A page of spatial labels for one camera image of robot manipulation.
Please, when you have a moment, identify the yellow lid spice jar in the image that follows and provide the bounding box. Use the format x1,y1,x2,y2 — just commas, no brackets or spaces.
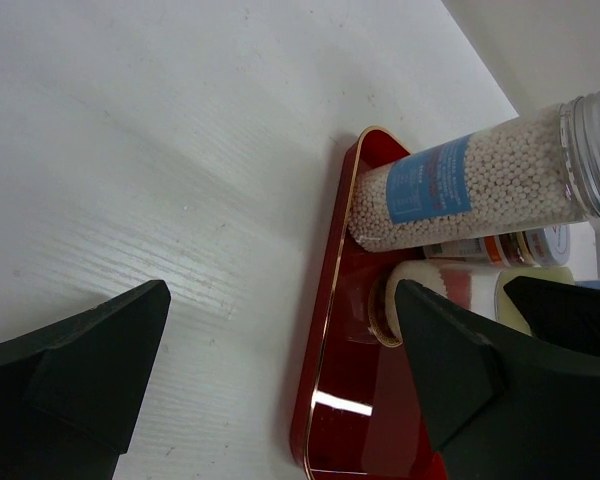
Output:
384,260,575,340

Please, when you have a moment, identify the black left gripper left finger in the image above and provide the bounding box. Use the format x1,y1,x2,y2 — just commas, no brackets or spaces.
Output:
0,280,171,479

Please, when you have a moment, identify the brown spice jar white lid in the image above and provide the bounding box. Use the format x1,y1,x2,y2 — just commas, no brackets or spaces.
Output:
423,225,571,268

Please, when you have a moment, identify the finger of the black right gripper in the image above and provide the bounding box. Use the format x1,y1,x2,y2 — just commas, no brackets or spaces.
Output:
504,276,600,357

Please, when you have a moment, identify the white bead bottle silver cap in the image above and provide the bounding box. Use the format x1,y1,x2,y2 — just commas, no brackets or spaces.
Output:
348,91,600,252

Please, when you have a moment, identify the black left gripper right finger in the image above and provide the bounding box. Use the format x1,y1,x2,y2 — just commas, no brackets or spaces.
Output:
395,280,600,479

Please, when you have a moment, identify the red lacquer tray gold rim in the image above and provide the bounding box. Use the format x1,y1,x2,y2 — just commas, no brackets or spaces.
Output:
290,126,447,479

